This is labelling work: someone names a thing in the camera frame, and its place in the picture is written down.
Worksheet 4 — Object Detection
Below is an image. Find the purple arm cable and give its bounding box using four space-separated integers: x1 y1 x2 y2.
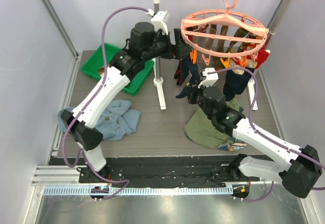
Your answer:
207 68 325 202
61 7 155 202

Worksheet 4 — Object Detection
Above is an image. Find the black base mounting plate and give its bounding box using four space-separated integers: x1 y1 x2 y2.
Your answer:
48 154 259 189

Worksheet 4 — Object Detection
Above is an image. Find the green plastic tray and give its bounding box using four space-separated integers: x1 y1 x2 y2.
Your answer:
81 43 154 96

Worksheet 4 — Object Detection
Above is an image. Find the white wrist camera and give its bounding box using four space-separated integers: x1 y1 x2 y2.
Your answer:
146 9 169 35
198 68 218 88

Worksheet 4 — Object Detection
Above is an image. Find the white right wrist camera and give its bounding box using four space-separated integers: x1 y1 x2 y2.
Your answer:
198 68 218 88

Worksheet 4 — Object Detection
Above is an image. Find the white slotted cable duct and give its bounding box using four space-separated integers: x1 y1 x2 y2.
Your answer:
43 185 233 196

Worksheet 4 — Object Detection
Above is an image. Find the navy patterned sock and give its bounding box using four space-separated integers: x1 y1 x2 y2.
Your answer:
175 55 201 100

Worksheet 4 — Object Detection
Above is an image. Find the navy cream cuff sock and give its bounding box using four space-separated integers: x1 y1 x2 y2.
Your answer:
223 70 251 102

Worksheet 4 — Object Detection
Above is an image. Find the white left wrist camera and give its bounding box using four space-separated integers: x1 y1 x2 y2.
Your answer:
146 9 169 35

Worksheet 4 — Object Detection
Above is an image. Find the light blue denim shirt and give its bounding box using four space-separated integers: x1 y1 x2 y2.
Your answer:
56 99 141 142

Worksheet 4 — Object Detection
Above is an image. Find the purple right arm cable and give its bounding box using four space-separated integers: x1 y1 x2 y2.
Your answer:
207 68 325 202

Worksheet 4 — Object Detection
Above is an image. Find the black colourful argyle sock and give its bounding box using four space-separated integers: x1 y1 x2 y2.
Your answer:
174 59 189 86

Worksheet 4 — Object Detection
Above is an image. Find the olive yellow toe sock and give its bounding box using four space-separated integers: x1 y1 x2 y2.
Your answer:
205 24 249 70

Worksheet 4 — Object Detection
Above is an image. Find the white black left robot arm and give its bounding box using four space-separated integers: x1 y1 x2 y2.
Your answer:
60 22 190 183

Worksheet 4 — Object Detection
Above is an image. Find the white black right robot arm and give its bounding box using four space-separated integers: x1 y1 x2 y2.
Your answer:
185 84 322 199

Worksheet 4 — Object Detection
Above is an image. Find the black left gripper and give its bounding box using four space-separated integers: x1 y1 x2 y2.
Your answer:
142 28 192 62

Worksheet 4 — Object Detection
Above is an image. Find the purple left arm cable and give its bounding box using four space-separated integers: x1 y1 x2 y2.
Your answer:
61 7 155 202

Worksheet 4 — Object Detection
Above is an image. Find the green crumpled garment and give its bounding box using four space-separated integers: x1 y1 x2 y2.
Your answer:
184 108 247 152

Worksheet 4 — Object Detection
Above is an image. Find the pink round clip hanger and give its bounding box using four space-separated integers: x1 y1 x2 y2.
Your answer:
181 0 269 68

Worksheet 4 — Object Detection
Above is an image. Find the red white sock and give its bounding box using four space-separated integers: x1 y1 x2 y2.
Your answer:
246 46 270 70

